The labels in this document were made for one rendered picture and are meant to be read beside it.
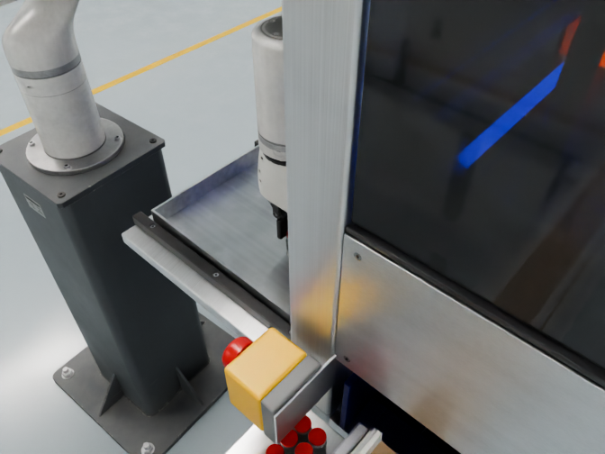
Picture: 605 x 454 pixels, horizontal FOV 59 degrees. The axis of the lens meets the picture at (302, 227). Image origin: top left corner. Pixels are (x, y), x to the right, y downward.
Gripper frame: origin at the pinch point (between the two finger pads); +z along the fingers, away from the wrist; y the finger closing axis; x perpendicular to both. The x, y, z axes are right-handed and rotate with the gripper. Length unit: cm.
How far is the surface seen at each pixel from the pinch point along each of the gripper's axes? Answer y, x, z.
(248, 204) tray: 13.8, -3.3, 5.6
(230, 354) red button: -13.4, 23.7, -7.3
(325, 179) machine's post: -19.9, 16.9, -31.1
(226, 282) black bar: 2.2, 11.9, 3.8
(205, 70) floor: 191, -129, 94
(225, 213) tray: 14.9, 0.9, 5.6
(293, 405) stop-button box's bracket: -22.4, 23.6, -7.6
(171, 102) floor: 178, -95, 94
